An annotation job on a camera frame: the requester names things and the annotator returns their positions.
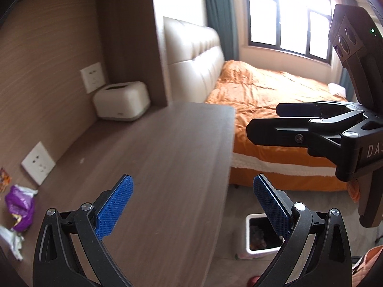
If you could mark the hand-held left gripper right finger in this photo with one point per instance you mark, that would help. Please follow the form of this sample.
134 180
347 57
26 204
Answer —
270 203

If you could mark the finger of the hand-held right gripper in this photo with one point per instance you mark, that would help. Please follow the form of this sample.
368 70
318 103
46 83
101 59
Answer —
281 133
299 109

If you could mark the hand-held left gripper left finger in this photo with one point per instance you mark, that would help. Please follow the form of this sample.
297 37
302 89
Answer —
115 206

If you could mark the white trash bin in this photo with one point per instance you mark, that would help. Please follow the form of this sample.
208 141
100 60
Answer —
254 251

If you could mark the person's right hand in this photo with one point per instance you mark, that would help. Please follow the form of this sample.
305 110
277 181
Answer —
354 192

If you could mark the teal curtain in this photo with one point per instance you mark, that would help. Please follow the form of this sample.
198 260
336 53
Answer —
343 77
221 18

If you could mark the folded white towel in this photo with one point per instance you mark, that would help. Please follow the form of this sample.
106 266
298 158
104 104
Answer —
337 89

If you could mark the white mattress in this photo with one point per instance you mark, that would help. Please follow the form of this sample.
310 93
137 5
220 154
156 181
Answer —
284 164

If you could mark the bed with orange cover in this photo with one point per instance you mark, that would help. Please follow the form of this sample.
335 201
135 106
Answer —
263 95

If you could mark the red slipper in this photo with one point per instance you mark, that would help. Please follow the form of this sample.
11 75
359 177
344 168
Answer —
255 281

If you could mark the dark framed window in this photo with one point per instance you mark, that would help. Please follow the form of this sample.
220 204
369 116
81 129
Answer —
287 18

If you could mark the purple snack wrapper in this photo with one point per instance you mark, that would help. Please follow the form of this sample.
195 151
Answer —
21 206

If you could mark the white tissue box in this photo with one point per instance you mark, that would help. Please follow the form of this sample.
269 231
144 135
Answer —
121 101

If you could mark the white brown snack wrapper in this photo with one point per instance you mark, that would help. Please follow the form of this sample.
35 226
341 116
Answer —
12 242

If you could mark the orange snack wrapper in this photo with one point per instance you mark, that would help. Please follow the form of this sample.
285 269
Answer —
4 179

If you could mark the beige padded headboard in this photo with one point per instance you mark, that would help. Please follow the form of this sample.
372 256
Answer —
191 56

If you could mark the brown wooden side panel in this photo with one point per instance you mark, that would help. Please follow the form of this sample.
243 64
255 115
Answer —
131 39

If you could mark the white wall socket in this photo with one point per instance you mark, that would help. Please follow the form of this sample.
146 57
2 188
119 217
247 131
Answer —
92 77
38 163

